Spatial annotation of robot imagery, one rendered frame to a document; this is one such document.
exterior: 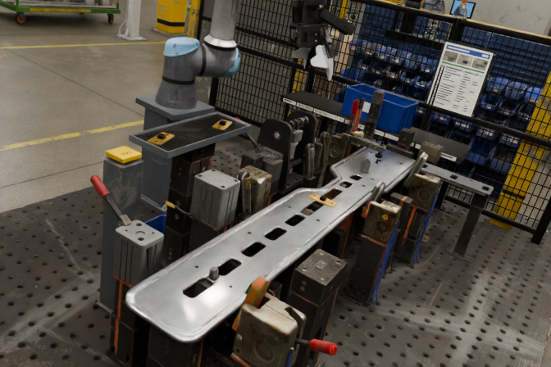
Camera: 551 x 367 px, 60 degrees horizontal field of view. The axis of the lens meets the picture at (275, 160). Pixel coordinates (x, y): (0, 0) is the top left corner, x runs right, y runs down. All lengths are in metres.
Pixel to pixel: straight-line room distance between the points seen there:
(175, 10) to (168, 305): 8.36
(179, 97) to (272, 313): 1.01
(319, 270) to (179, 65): 0.92
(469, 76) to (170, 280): 1.66
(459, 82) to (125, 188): 1.59
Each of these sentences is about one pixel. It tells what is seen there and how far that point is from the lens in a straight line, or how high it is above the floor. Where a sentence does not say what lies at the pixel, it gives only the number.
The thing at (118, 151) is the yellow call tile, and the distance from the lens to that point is 1.21.
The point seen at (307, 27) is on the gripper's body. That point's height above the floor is 1.50.
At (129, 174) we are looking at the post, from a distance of 1.20.
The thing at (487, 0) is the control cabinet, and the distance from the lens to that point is 8.22.
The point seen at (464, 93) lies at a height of 1.25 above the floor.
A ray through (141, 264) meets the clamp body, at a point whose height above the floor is 1.01.
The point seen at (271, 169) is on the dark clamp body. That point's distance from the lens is 1.46.
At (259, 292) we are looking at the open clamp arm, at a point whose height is 1.09.
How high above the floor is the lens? 1.65
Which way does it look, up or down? 23 degrees down
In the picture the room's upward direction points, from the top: 11 degrees clockwise
